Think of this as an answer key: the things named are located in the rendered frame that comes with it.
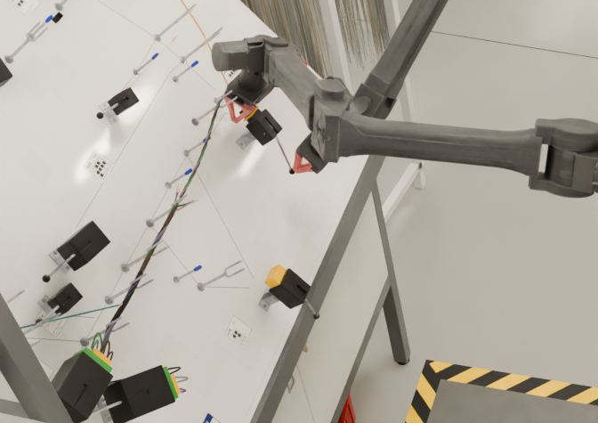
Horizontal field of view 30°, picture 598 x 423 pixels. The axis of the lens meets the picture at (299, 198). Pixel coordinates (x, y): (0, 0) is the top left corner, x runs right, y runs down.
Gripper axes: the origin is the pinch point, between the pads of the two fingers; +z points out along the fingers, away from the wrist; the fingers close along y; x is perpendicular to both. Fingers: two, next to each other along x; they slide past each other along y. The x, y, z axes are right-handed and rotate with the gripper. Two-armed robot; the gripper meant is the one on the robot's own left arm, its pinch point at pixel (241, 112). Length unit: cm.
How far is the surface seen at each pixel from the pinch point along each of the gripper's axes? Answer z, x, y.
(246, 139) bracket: 6.4, 2.8, -0.1
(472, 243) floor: 91, 56, -95
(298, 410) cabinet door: 47, 43, 23
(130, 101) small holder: -8.9, -14.5, 22.3
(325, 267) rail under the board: 21.1, 31.1, 5.4
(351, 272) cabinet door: 42, 34, -15
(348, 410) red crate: 94, 52, -17
